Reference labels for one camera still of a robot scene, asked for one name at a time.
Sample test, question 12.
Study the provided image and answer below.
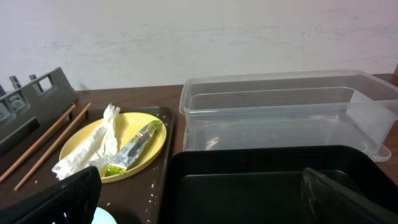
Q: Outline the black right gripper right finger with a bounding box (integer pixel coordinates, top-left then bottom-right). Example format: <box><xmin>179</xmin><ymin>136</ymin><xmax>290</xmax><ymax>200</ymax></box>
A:
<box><xmin>301</xmin><ymin>168</ymin><xmax>397</xmax><ymax>224</ymax></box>

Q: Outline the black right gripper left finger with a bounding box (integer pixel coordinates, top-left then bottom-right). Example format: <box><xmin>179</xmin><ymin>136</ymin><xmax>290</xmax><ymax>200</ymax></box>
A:
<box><xmin>1</xmin><ymin>166</ymin><xmax>102</xmax><ymax>224</ymax></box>

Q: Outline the light blue bowl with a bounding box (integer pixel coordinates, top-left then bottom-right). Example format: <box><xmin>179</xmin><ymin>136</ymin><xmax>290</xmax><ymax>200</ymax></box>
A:
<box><xmin>91</xmin><ymin>207</ymin><xmax>117</xmax><ymax>224</ymax></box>

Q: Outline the white tissue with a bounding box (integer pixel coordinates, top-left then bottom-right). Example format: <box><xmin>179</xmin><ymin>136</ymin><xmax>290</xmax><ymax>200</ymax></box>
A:
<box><xmin>52</xmin><ymin>103</ymin><xmax>121</xmax><ymax>180</ymax></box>

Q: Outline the green snack wrapper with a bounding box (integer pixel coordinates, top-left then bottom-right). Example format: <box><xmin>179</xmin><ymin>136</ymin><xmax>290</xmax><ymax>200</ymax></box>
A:
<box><xmin>105</xmin><ymin>120</ymin><xmax>161</xmax><ymax>177</ymax></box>

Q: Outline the black waste tray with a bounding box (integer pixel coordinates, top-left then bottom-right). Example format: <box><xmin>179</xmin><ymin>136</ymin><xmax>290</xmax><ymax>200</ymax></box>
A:
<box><xmin>158</xmin><ymin>146</ymin><xmax>397</xmax><ymax>223</ymax></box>

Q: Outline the dark brown serving tray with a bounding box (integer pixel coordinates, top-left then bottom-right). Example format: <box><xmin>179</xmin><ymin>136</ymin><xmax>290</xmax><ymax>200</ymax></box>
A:
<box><xmin>1</xmin><ymin>106</ymin><xmax>178</xmax><ymax>223</ymax></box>

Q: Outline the yellow plate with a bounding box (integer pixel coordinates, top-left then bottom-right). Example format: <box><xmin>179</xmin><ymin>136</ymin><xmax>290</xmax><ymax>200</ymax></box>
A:
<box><xmin>59</xmin><ymin>112</ymin><xmax>172</xmax><ymax>184</ymax></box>

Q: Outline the clear plastic bin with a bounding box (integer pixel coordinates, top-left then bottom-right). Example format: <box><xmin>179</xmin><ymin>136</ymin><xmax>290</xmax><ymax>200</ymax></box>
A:
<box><xmin>179</xmin><ymin>70</ymin><xmax>397</xmax><ymax>162</ymax></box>

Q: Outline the grey dish rack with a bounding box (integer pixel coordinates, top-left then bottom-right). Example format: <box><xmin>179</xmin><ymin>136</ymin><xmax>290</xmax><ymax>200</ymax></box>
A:
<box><xmin>1</xmin><ymin>68</ymin><xmax>78</xmax><ymax>156</ymax></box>

